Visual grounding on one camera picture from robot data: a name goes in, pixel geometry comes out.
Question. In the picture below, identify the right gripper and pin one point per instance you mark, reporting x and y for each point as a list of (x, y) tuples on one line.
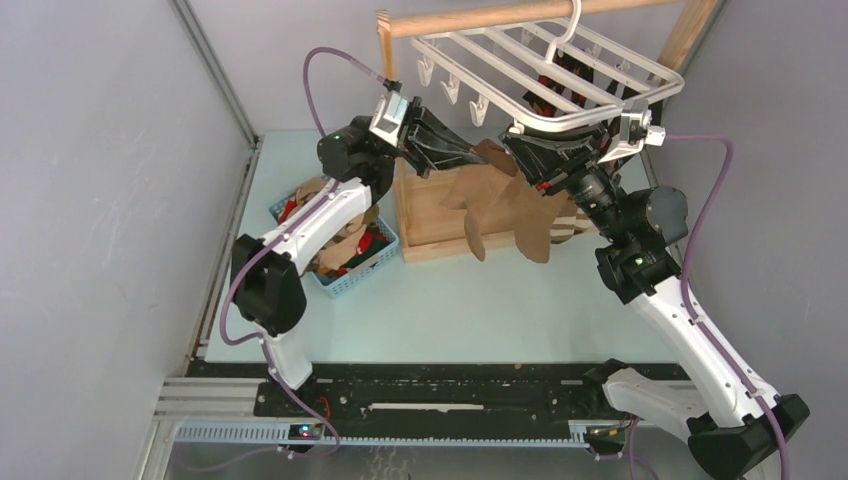
[(542, 156)]

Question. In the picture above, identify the brown argyle sock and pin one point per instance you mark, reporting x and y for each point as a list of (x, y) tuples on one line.
[(301, 195)]

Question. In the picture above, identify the white plastic clip hanger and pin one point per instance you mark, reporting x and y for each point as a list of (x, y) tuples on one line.
[(474, 65)]

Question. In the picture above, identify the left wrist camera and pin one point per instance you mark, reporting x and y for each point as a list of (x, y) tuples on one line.
[(388, 118)]

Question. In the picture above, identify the black sock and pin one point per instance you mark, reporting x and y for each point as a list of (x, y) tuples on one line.
[(624, 93)]

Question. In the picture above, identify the red yellow argyle sock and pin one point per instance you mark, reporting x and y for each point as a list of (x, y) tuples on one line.
[(544, 107)]

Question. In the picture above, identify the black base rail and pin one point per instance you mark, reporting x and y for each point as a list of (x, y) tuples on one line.
[(496, 402)]

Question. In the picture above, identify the plain brown sock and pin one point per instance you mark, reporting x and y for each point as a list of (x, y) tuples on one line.
[(481, 191)]

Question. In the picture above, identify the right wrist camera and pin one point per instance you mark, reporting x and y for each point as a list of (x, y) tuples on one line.
[(635, 132)]

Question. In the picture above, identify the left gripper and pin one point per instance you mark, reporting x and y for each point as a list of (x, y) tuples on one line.
[(431, 145)]

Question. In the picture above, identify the blue plastic basket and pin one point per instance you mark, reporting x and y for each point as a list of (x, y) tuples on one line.
[(359, 248)]

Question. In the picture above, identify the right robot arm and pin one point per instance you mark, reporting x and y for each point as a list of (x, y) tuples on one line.
[(735, 419)]

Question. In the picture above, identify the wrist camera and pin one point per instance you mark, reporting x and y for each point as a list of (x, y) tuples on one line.
[(635, 132), (388, 118)]

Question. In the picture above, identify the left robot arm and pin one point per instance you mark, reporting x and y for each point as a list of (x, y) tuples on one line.
[(359, 160)]

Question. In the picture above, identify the wooden hanger rack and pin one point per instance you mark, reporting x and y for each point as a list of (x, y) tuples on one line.
[(429, 231)]

